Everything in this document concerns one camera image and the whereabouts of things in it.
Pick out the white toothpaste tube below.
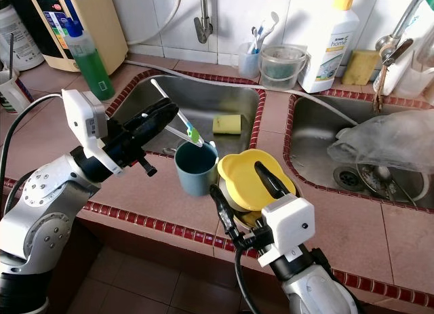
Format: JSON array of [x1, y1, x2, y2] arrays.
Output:
[[266, 12, 281, 40]]

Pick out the plain yellow sponge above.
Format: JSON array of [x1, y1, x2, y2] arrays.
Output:
[[341, 50, 380, 85]]

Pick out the large white plastic jug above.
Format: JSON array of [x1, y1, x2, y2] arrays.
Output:
[[0, 2, 45, 72]]

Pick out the steel sink basin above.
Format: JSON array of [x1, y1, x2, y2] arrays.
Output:
[[286, 90, 434, 213], [112, 71, 265, 169]]

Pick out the steel sink drain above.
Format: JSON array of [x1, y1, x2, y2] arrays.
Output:
[[339, 166, 367, 191]]

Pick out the white mug red print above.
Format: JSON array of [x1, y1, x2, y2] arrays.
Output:
[[0, 68, 31, 113]]

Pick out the thin white valve hose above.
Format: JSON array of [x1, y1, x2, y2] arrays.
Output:
[[125, 0, 187, 47]]

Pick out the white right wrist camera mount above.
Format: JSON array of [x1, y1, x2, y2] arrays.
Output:
[[258, 194, 316, 267]]

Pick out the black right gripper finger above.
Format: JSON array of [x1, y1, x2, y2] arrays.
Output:
[[210, 185, 245, 247], [254, 161, 289, 203]]

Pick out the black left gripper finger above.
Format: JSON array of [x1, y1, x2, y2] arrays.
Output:
[[134, 126, 177, 155], [141, 98, 182, 128]]

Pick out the teal plastic cup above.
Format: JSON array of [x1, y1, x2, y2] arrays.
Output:
[[174, 141, 219, 197]]

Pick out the yellow green scrub sponge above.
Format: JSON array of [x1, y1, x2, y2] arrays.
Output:
[[212, 114, 243, 135]]

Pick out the metal pipe tap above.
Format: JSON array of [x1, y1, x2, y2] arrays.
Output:
[[193, 0, 213, 45]]

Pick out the green dish soap bottle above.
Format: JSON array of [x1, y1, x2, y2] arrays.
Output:
[[64, 17, 115, 101]]

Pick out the clear plastic bag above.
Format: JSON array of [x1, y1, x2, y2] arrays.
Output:
[[327, 109, 434, 169]]

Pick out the clear plastic bucket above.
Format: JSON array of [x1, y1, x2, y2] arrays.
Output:
[[259, 44, 311, 91]]

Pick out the clear toothbrush cup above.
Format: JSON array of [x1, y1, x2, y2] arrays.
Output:
[[237, 41, 262, 79]]

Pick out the white green toothbrush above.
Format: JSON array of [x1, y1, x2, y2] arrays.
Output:
[[151, 80, 205, 149]]

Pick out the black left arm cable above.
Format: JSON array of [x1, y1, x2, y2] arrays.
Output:
[[1, 94, 72, 193]]

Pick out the thin dark stick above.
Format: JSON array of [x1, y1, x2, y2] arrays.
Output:
[[8, 33, 16, 74]]

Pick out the brown twine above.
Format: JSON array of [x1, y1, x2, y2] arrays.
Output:
[[373, 62, 387, 113]]

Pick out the yellow plastic bowl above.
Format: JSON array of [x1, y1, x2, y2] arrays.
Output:
[[216, 149, 297, 227]]

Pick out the metal spoon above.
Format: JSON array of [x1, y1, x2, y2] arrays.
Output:
[[374, 166, 404, 196]]

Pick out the white detergent bottle yellow cap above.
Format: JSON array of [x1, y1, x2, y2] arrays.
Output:
[[298, 0, 360, 93]]

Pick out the white blue toothbrush dark bristles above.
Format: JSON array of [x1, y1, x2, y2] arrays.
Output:
[[249, 26, 262, 55]]

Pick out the beige water filter appliance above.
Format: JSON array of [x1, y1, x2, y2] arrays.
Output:
[[24, 0, 128, 74]]

